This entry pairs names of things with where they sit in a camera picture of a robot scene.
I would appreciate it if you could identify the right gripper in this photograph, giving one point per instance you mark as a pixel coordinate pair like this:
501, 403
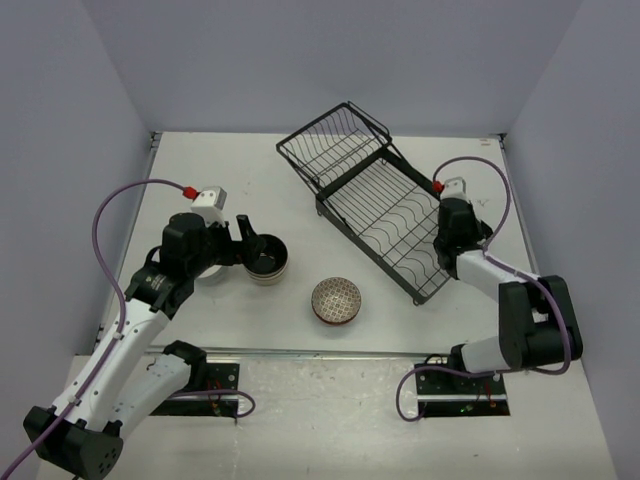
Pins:
476, 235

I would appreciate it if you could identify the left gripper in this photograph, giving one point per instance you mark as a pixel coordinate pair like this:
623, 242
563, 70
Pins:
234, 249

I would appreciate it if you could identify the tan black bowl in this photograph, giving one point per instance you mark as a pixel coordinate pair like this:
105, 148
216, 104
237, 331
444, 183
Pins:
273, 258

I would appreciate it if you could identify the brown white patterned bowl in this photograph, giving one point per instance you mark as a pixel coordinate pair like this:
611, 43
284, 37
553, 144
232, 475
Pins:
336, 301

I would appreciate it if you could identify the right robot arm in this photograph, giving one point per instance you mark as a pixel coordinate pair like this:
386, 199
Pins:
537, 327

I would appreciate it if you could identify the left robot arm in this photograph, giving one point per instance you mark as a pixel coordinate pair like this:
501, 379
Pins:
84, 429

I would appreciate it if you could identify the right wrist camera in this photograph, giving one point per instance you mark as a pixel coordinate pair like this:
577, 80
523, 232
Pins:
454, 188

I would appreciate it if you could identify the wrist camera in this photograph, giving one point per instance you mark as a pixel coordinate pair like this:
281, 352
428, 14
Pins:
209, 205
454, 188

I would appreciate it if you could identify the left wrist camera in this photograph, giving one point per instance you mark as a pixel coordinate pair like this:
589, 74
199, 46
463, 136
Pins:
209, 205

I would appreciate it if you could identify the black wire dish rack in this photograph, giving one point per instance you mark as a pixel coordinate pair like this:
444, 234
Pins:
365, 187

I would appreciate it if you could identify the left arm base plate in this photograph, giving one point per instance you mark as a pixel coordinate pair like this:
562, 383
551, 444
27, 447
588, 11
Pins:
220, 376

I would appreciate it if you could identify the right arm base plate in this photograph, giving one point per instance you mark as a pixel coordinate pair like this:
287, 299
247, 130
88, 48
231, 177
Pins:
441, 395

